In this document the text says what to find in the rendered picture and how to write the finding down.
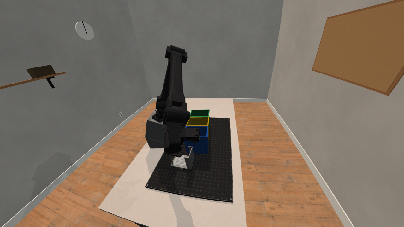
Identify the green open bin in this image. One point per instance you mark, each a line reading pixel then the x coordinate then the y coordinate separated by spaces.
pixel 199 113

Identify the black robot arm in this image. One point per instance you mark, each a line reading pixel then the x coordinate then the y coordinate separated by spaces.
pixel 171 106

